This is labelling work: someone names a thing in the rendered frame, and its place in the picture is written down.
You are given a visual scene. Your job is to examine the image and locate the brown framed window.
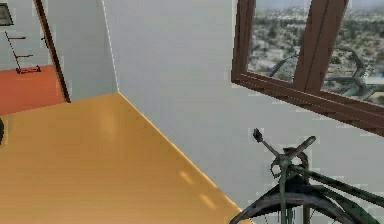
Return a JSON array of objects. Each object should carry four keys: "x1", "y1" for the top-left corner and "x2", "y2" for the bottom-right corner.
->
[{"x1": 230, "y1": 0, "x2": 384, "y2": 138}]

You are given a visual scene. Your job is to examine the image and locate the dark red coat stand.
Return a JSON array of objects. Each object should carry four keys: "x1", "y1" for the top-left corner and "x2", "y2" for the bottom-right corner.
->
[{"x1": 4, "y1": 30, "x2": 42, "y2": 75}]

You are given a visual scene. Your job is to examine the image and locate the dark brown door frame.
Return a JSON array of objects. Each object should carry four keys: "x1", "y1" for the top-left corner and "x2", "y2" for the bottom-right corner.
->
[{"x1": 33, "y1": 0, "x2": 72, "y2": 104}]

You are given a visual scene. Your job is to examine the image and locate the framed wall picture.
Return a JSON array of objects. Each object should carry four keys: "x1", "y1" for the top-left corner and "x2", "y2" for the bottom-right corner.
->
[{"x1": 0, "y1": 2, "x2": 15, "y2": 27}]

